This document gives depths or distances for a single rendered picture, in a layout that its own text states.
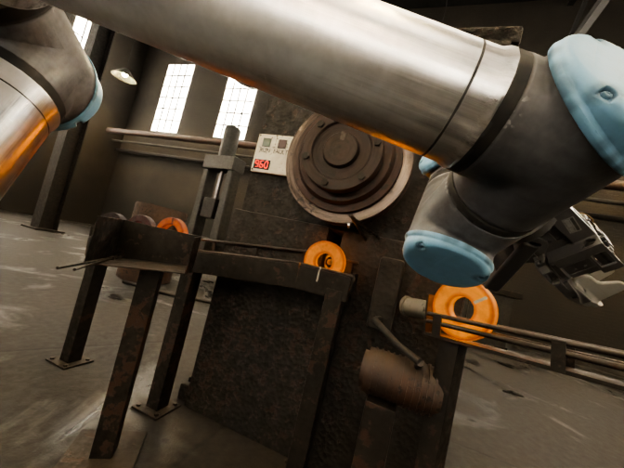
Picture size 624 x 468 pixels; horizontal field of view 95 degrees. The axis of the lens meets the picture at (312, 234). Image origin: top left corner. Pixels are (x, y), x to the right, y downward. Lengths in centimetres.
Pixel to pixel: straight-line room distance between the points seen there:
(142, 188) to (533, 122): 1117
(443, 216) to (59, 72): 47
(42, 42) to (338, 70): 37
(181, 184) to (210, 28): 989
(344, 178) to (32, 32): 75
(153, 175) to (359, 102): 1087
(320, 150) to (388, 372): 72
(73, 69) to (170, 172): 1009
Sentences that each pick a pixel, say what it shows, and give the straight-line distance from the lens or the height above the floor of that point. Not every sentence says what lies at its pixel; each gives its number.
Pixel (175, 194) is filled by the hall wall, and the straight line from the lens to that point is 1017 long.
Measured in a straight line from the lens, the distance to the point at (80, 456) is 128.
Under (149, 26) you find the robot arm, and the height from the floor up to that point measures 90.
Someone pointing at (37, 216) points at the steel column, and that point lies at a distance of 764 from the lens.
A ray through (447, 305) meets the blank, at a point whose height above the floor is 70.
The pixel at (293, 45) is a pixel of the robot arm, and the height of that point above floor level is 89.
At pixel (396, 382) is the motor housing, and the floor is 48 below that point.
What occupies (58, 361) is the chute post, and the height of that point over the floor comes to 1.
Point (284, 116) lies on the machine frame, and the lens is 143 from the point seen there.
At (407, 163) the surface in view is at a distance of 105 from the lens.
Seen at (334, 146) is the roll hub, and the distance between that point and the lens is 101.
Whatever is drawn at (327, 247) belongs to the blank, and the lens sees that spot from 104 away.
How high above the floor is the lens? 75
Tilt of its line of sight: 4 degrees up
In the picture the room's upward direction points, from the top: 13 degrees clockwise
